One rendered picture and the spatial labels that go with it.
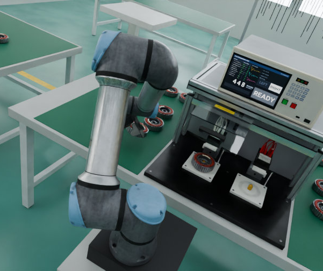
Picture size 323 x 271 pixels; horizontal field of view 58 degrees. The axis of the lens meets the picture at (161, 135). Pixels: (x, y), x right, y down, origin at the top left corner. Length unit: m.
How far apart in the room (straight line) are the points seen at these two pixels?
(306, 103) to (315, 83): 0.09
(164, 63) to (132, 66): 0.09
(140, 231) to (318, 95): 0.90
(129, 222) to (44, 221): 1.30
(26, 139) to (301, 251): 1.42
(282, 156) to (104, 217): 1.06
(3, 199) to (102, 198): 1.47
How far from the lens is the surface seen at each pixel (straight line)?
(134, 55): 0.79
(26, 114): 1.62
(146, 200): 0.81
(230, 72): 1.37
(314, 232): 1.50
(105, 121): 0.78
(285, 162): 1.63
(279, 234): 1.34
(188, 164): 1.41
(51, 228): 2.04
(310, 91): 1.35
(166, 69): 0.82
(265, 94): 1.36
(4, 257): 1.95
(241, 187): 1.42
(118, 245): 0.93
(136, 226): 0.82
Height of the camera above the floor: 1.63
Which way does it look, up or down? 33 degrees down
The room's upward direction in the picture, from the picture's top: 16 degrees clockwise
